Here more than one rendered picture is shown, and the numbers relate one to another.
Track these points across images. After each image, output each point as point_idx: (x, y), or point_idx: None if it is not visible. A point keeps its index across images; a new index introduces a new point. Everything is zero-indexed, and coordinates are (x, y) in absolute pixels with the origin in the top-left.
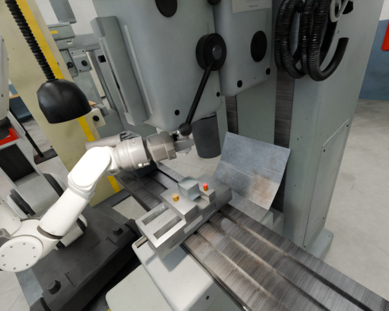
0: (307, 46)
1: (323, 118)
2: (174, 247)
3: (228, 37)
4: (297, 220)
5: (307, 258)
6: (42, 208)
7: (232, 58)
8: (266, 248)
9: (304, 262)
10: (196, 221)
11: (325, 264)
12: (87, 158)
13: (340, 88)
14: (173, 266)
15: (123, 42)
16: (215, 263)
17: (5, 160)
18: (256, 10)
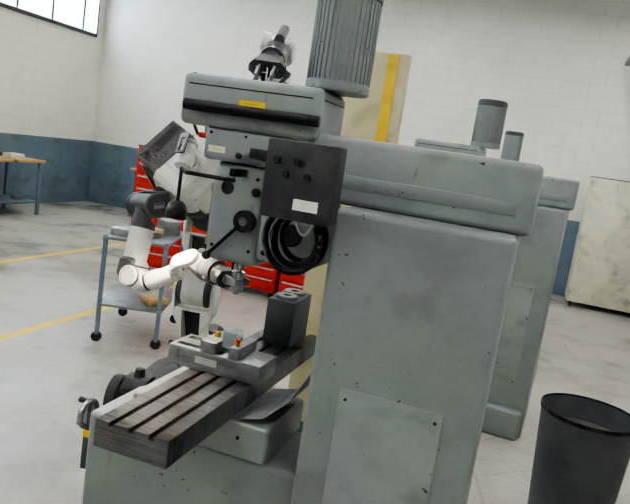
0: (269, 240)
1: (334, 340)
2: (180, 362)
3: (262, 218)
4: (293, 487)
5: (199, 414)
6: (186, 302)
7: (261, 232)
8: (200, 399)
9: (193, 412)
10: (208, 362)
11: (196, 420)
12: (186, 252)
13: (378, 328)
14: None
15: None
16: (175, 380)
17: (197, 246)
18: None
